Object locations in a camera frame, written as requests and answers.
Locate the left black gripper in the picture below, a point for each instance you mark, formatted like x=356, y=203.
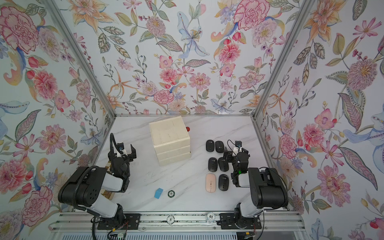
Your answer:
x=130, y=157

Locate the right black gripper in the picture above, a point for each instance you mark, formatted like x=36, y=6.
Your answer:
x=226, y=155

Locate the black Lecoo mouse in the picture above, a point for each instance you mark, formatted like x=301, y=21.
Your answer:
x=223, y=183
x=223, y=164
x=212, y=164
x=210, y=146
x=219, y=147

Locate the pink wireless mouse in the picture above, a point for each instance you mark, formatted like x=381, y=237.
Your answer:
x=210, y=183

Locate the cream drawer cabinet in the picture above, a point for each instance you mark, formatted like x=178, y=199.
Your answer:
x=175, y=152

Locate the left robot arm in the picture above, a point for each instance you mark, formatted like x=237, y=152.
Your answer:
x=82, y=190

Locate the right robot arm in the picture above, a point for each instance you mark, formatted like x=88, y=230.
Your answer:
x=267, y=189

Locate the wooden chessboard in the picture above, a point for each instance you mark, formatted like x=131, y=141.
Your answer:
x=106, y=194

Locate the blue foam block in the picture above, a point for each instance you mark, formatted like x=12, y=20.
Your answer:
x=158, y=193

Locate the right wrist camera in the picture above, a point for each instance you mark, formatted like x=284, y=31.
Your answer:
x=238, y=146

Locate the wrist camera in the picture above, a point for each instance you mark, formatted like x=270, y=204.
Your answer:
x=121, y=149
x=238, y=146

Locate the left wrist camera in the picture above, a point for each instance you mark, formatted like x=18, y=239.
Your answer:
x=121, y=149

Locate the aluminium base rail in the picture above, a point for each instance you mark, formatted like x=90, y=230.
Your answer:
x=269, y=221

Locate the left aluminium corner post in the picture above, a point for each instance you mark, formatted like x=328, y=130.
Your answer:
x=63, y=27

